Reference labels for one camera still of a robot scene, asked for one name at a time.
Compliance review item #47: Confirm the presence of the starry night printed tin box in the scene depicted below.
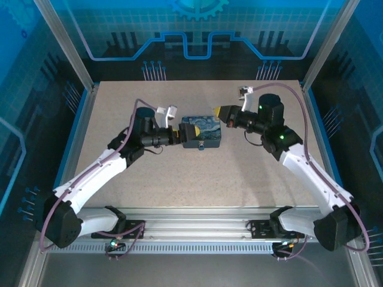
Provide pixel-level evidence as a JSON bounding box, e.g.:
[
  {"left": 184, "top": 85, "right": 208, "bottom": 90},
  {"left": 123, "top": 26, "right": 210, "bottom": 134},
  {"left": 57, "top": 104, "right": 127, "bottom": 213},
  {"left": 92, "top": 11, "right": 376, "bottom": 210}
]
[{"left": 181, "top": 115, "right": 224, "bottom": 149}]

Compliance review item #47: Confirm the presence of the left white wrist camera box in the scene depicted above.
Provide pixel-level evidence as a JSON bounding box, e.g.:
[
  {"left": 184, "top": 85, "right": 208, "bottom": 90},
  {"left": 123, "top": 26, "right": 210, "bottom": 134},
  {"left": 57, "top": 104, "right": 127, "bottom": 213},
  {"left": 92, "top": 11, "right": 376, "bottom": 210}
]
[{"left": 156, "top": 105, "right": 178, "bottom": 128}]

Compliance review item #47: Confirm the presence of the aluminium table side rail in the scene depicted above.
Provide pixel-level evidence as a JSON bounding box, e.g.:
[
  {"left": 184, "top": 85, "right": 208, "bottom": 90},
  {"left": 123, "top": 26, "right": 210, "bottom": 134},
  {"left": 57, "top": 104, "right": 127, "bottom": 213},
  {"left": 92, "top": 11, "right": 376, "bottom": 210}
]
[
  {"left": 49, "top": 85, "right": 99, "bottom": 218},
  {"left": 300, "top": 83, "right": 346, "bottom": 198}
]

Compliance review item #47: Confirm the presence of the aluminium mounting rail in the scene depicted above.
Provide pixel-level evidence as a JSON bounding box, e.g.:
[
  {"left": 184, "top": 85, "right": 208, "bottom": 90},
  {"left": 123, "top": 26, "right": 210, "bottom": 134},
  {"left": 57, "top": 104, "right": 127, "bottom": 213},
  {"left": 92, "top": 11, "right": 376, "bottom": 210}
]
[{"left": 74, "top": 206, "right": 323, "bottom": 242}]

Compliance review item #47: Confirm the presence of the aluminium frame post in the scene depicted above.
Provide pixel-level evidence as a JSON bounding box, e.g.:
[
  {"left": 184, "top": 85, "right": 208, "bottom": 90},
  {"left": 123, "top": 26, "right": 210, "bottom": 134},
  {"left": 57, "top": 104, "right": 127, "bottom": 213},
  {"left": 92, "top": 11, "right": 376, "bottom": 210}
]
[
  {"left": 300, "top": 0, "right": 361, "bottom": 92},
  {"left": 32, "top": 0, "right": 97, "bottom": 92}
]

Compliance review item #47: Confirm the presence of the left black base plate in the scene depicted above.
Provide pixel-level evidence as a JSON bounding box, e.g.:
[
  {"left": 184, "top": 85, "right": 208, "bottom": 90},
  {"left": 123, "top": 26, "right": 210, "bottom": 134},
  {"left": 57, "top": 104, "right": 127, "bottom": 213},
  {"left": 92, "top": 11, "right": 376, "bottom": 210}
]
[{"left": 91, "top": 219, "right": 146, "bottom": 240}]

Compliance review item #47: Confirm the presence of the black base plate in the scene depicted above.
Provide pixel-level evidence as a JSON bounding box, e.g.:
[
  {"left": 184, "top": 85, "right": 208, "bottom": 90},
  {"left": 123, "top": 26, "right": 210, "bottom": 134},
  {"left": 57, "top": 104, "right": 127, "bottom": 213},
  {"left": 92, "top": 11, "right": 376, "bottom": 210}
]
[
  {"left": 91, "top": 219, "right": 146, "bottom": 240},
  {"left": 248, "top": 219, "right": 305, "bottom": 240}
]

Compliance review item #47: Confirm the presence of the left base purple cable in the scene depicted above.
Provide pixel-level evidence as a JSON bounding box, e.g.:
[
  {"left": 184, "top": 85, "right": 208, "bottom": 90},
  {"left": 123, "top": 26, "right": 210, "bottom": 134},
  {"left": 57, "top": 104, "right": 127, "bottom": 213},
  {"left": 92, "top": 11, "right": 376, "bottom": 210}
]
[{"left": 104, "top": 222, "right": 147, "bottom": 261}]

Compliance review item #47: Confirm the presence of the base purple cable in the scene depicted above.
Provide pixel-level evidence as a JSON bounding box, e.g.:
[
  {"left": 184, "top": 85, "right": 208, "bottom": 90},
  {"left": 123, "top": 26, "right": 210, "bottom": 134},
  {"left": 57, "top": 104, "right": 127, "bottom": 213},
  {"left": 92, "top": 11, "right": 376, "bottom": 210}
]
[
  {"left": 275, "top": 233, "right": 309, "bottom": 261},
  {"left": 104, "top": 222, "right": 147, "bottom": 261}
]

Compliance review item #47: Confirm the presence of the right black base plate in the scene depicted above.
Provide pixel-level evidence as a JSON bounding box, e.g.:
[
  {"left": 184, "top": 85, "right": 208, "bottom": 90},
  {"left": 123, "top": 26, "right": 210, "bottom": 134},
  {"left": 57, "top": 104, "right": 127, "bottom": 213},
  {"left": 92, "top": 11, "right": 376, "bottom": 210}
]
[{"left": 248, "top": 219, "right": 305, "bottom": 240}]

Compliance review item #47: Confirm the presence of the slotted grey cable duct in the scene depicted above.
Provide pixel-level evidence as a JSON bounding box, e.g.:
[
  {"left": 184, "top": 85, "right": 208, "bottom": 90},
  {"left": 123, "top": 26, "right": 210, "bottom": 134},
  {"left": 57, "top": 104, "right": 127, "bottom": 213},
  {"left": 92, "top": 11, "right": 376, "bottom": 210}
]
[{"left": 47, "top": 243, "right": 324, "bottom": 255}]

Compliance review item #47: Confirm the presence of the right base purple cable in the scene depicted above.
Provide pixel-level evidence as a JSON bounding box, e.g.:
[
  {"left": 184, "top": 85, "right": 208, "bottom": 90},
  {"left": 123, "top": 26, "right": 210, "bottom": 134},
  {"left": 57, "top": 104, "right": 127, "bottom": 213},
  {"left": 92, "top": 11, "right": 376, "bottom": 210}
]
[{"left": 275, "top": 233, "right": 309, "bottom": 261}]

